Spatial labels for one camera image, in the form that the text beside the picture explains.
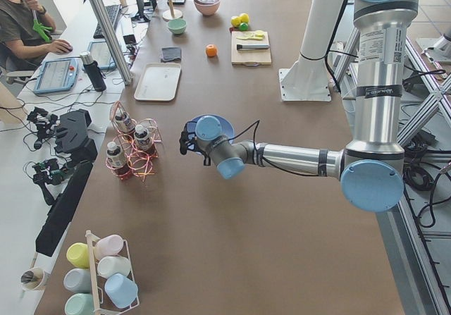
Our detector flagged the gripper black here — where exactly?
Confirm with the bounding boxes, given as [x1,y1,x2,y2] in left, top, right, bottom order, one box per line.
[179,121,198,155]

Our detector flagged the blue plate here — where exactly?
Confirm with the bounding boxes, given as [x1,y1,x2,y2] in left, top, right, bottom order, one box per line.
[186,114,235,144]

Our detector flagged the orange mandarin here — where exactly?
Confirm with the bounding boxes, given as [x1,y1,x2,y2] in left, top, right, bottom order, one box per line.
[205,44,218,58]

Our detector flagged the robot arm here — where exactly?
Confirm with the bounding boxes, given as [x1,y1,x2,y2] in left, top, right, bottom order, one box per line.
[179,0,419,212]

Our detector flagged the tea bottle front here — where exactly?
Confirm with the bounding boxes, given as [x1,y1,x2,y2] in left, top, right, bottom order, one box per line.
[134,124,156,158]

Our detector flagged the tea bottle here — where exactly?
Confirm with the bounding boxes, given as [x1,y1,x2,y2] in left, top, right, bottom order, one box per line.
[113,109,135,137]
[134,124,156,158]
[106,141,132,180]

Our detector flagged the cream rabbit tray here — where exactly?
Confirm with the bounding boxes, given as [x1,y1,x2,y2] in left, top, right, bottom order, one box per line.
[134,63,181,101]

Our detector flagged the tea bottle back right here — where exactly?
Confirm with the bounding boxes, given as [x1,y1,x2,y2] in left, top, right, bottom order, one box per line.
[113,109,135,137]

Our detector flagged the tea bottle back left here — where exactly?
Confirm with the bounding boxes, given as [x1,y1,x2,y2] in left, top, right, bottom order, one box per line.
[106,141,132,180]

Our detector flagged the grey folded cloth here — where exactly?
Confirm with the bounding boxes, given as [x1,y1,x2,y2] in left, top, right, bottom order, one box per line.
[160,47,182,63]

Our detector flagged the wooden cutting board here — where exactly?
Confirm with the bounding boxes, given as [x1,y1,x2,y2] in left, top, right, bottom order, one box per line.
[231,31,272,66]

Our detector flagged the green bowl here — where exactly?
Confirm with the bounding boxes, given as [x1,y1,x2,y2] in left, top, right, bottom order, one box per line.
[167,18,187,35]

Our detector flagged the steel muddler black tip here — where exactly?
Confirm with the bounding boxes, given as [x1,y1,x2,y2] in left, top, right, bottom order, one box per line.
[236,44,270,51]

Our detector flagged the black thermos bottle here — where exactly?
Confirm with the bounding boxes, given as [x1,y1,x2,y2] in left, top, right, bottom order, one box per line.
[80,51,106,92]

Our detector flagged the blue teach pendant far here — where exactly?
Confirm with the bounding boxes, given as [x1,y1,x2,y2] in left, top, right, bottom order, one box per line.
[88,40,116,71]

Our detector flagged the blue teach pendant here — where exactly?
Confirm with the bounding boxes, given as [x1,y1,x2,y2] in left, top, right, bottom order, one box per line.
[88,40,116,71]
[33,58,78,94]

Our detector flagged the green lime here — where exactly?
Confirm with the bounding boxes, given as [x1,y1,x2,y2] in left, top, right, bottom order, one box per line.
[238,23,249,32]

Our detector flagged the lemon slice upper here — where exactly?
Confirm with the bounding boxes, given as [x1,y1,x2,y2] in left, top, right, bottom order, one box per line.
[254,30,265,38]

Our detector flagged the yellow lemon near strawberry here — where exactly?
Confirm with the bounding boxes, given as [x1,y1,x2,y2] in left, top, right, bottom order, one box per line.
[230,16,242,27]

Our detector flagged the yellow lemon outer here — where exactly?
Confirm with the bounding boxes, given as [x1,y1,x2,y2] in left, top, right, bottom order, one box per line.
[239,13,249,23]

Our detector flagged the white cup rack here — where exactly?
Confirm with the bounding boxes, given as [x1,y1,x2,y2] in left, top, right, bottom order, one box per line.
[63,230,140,314]

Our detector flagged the pink bowl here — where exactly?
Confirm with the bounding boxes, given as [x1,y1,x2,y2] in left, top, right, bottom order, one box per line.
[194,0,221,16]

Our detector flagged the blue teach pendant near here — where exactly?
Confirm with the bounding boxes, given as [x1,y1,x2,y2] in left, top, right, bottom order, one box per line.
[33,58,78,94]

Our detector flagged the black keyboard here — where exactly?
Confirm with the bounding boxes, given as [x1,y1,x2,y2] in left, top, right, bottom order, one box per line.
[92,4,123,39]

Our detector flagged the seated person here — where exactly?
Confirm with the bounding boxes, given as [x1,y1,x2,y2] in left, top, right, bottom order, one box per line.
[1,0,73,70]

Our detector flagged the copper wire bottle rack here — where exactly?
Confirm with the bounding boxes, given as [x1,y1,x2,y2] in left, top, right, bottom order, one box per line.
[105,101,162,182]

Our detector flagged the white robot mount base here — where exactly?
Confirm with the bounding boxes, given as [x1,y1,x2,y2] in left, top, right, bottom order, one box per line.
[279,0,347,102]

